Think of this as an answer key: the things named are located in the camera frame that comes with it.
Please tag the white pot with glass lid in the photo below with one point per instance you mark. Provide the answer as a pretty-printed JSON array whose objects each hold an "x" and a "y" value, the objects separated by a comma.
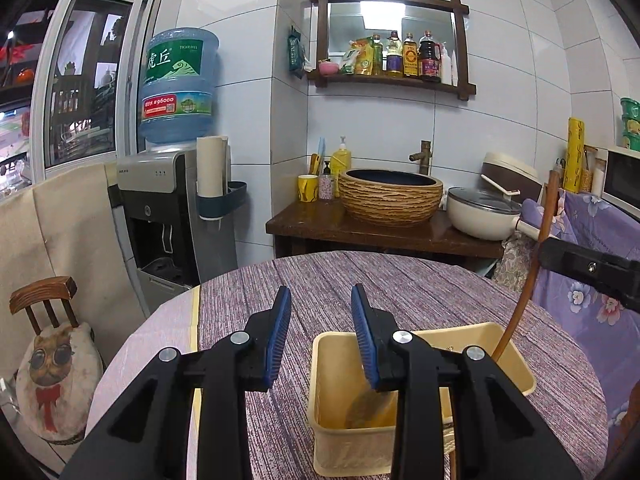
[{"x": 475, "y": 217}]

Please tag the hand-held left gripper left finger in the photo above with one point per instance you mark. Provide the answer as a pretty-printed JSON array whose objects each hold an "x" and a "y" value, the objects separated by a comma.
[{"x": 280, "y": 332}]

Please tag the beige plastic utensil holder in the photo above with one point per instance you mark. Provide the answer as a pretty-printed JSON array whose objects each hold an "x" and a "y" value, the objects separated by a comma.
[{"x": 345, "y": 450}]

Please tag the green hanging packet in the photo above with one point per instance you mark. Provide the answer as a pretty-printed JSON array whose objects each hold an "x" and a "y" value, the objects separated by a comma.
[{"x": 295, "y": 52}]

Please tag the cat print cushion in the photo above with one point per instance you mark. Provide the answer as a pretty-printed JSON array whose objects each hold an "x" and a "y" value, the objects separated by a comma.
[{"x": 55, "y": 380}]

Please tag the white brown rice cooker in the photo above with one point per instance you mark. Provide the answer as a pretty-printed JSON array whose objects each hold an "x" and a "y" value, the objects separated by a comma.
[{"x": 510, "y": 175}]

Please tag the white plastic bottle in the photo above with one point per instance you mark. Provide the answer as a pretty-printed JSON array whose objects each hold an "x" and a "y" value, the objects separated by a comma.
[{"x": 448, "y": 67}]

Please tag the white framed window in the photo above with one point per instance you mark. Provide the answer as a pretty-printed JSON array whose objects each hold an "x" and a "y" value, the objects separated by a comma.
[{"x": 90, "y": 75}]

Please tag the floral pump bottle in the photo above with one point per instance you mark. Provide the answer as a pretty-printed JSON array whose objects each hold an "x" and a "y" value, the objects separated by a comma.
[{"x": 326, "y": 187}]

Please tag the purple floral cloth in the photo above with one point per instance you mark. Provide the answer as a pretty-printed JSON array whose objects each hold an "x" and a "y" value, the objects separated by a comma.
[{"x": 580, "y": 220}]

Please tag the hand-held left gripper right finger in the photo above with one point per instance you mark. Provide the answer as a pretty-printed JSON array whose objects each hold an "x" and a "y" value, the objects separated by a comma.
[{"x": 362, "y": 340}]

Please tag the white paper cup stack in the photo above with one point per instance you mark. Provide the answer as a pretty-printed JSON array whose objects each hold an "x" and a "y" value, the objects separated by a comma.
[{"x": 211, "y": 165}]

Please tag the yellow roll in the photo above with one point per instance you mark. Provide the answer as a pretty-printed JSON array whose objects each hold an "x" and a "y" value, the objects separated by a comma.
[{"x": 574, "y": 155}]

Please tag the brass faucet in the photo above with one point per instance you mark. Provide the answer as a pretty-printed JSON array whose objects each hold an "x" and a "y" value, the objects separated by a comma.
[{"x": 425, "y": 157}]

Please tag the dark wooden wall shelf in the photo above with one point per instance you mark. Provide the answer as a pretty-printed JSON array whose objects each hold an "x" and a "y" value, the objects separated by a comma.
[{"x": 320, "y": 35}]

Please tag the grey water dispenser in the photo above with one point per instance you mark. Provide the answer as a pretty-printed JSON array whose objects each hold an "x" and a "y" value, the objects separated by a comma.
[{"x": 150, "y": 200}]

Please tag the orange plastic utensil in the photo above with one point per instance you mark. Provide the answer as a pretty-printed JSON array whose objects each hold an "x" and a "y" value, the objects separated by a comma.
[{"x": 314, "y": 165}]

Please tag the textured brown basin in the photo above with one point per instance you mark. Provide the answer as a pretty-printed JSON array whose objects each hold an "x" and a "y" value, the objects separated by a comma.
[{"x": 390, "y": 200}]

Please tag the dark soy sauce bottle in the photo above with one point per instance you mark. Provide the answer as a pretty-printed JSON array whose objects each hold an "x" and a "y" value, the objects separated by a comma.
[{"x": 430, "y": 62}]

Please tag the yellow seasoning packets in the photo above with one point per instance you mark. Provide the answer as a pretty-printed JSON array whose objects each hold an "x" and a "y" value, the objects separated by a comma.
[{"x": 361, "y": 57}]

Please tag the pink small bowl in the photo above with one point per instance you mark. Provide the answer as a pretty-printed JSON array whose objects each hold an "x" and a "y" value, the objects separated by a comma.
[{"x": 328, "y": 67}]

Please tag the yellow cooking oil bottle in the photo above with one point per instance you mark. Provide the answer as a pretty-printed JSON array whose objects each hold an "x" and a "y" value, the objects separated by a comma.
[{"x": 394, "y": 57}]

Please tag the white microwave oven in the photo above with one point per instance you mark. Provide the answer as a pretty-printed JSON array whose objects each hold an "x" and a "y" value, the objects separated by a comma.
[{"x": 622, "y": 180}]

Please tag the blue water jug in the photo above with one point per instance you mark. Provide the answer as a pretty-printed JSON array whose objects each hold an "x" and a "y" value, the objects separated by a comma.
[{"x": 177, "y": 85}]

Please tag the yellow dish soap bottle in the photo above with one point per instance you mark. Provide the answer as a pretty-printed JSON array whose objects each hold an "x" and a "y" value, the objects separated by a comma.
[{"x": 341, "y": 165}]

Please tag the blue cup holder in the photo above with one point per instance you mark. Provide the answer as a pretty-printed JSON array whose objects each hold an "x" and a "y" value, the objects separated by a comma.
[{"x": 220, "y": 205}]

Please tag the small wooden chair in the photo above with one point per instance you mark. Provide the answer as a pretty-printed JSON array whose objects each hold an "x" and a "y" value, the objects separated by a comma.
[{"x": 42, "y": 295}]

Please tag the beige cloth cover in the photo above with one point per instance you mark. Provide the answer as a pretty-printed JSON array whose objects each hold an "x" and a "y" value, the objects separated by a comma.
[{"x": 55, "y": 235}]

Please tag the brown sauce bottle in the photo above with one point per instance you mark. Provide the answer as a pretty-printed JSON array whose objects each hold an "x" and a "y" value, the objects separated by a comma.
[{"x": 410, "y": 60}]

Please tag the yellow mug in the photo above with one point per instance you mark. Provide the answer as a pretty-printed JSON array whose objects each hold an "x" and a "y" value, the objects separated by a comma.
[{"x": 307, "y": 190}]

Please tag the blue plastic utensil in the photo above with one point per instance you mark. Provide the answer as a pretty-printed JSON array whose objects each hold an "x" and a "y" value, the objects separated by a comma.
[{"x": 322, "y": 155}]

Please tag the dark wooden counter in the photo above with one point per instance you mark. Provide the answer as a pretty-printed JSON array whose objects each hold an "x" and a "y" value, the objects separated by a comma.
[{"x": 320, "y": 230}]

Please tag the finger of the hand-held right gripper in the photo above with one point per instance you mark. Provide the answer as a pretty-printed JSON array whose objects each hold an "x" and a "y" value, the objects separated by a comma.
[{"x": 580, "y": 265}]

